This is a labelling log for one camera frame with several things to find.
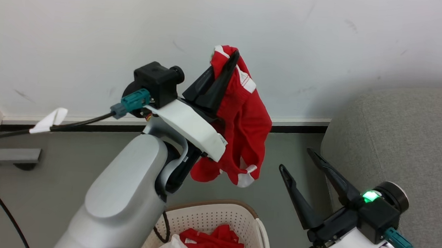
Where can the red garment with white stripes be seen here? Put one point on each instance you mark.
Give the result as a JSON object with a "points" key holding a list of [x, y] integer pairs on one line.
{"points": [[216, 246]]}

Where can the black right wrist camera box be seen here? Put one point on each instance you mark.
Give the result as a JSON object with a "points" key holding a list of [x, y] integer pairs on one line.
{"points": [[381, 219]]}

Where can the grey fabric sofa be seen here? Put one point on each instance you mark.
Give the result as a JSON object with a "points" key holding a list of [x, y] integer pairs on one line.
{"points": [[418, 145]]}

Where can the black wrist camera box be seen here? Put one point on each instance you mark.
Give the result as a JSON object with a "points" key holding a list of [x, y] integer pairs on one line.
{"points": [[381, 219], [156, 80]]}

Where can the white perforated laundry basket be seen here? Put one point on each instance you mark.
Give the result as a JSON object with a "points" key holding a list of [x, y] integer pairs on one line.
{"points": [[206, 216]]}

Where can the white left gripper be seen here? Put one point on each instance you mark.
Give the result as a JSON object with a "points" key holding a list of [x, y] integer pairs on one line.
{"points": [[193, 128]]}

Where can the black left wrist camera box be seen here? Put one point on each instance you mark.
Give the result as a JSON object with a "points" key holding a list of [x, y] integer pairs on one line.
{"points": [[156, 80]]}

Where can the white black baseboard strip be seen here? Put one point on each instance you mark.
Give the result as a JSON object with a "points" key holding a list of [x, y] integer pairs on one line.
{"points": [[302, 124]]}

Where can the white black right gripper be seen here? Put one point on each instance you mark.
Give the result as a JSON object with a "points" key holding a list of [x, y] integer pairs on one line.
{"points": [[337, 245]]}

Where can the red white-trimmed garment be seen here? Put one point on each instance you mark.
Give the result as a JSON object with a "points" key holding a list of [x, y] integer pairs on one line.
{"points": [[244, 121]]}

